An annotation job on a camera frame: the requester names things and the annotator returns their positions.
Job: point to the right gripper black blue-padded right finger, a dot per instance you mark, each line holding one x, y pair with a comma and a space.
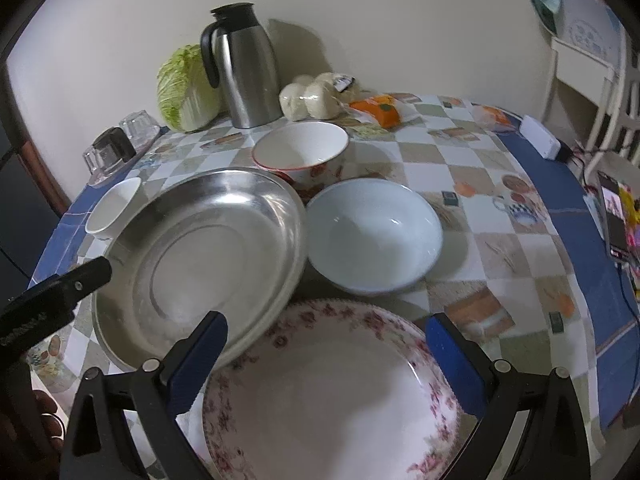
553, 444

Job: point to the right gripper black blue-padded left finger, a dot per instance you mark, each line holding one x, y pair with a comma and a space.
99, 444

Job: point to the small white bowl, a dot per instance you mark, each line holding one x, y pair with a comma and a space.
115, 209

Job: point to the round steel plate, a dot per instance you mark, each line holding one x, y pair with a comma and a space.
165, 262

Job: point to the floral rimmed round plate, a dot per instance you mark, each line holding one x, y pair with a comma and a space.
335, 389

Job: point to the pale blue bowl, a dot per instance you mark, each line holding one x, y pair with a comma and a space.
372, 236

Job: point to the strawberry pattern bowl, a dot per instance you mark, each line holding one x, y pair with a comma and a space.
310, 156

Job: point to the white square plate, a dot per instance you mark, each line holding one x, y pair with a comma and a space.
261, 277

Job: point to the clear glass cup tray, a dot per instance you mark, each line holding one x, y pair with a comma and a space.
118, 148

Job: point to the smartphone with lit screen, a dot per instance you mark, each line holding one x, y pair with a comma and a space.
613, 218

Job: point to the napa cabbage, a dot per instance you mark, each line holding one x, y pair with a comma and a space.
185, 98

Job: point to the white power strip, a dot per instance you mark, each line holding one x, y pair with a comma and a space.
547, 145

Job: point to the white lattice chair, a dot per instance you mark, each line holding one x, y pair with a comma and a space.
622, 134

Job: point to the small orange packet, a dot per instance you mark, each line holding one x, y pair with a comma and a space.
490, 118

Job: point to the steel thermos jug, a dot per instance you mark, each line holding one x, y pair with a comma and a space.
239, 60

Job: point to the bag of steamed buns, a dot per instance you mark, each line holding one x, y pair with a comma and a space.
321, 97

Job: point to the orange snack packet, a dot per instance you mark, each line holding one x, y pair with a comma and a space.
384, 110

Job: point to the white shelf unit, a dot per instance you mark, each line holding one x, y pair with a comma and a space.
586, 39

